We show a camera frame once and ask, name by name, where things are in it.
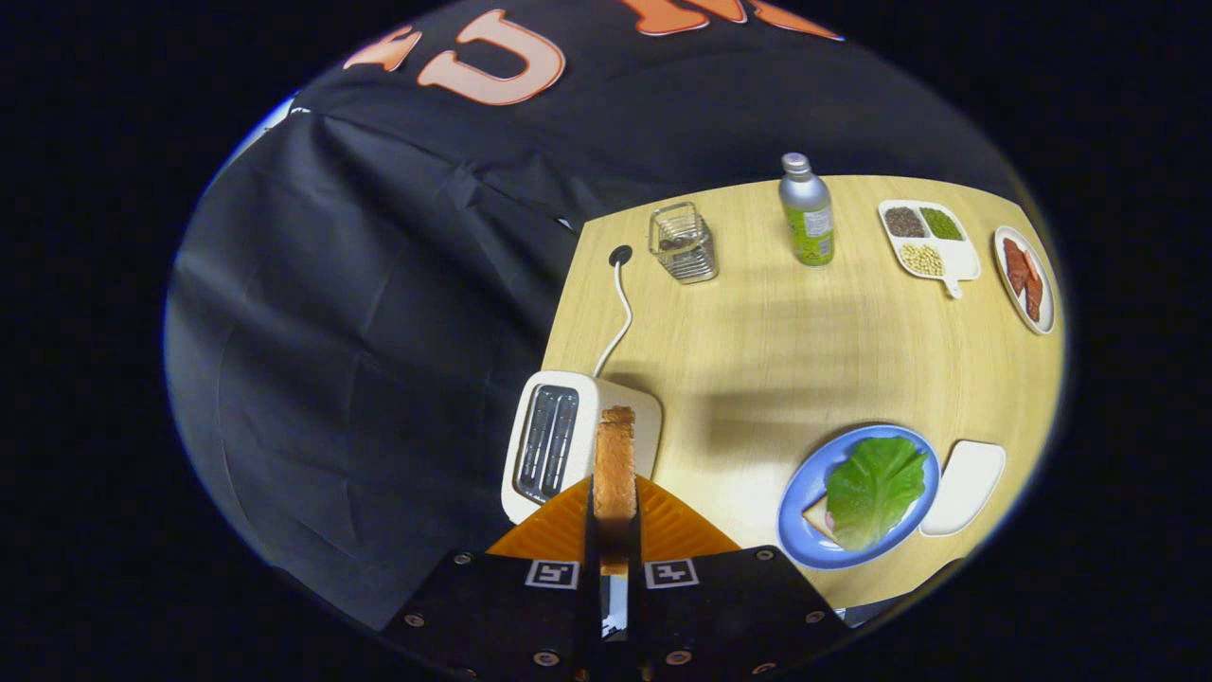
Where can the blue plate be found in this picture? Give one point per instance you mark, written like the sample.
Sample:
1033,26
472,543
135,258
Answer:
805,483

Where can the dark red beans pile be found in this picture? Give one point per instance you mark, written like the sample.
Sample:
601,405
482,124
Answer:
904,222

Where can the white rectangular plate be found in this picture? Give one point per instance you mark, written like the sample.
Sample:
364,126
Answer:
966,483

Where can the brown meat slice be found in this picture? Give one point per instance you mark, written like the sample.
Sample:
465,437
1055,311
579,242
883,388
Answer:
1016,265
1033,301

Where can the white bread slice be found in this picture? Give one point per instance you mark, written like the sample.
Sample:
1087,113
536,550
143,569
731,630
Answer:
817,521

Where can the silver bottle green label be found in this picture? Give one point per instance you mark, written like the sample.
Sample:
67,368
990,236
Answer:
807,213

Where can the white oval meat plate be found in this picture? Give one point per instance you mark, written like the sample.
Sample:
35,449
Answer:
1004,284

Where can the black backdrop cloth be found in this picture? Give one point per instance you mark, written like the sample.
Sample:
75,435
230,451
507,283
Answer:
379,332

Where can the green lettuce leaf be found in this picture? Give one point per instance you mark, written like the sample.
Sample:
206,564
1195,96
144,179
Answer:
876,488

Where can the yellow soybeans pile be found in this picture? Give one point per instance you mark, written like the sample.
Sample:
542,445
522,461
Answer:
922,260

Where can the browned toast slice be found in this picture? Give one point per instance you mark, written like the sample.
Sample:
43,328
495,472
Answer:
615,474

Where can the white divided tray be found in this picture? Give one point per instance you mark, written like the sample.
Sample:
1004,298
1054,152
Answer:
956,256

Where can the pink sausage slice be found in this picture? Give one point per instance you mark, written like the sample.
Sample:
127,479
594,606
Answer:
1031,261

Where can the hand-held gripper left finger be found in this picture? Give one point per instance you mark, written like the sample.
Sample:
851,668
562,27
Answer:
511,616

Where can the cream white toaster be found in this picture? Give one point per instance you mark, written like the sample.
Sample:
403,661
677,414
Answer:
606,398

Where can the green beans pile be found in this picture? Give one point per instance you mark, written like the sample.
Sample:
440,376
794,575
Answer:
942,224

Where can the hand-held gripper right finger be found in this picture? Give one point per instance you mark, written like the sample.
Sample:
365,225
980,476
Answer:
729,616

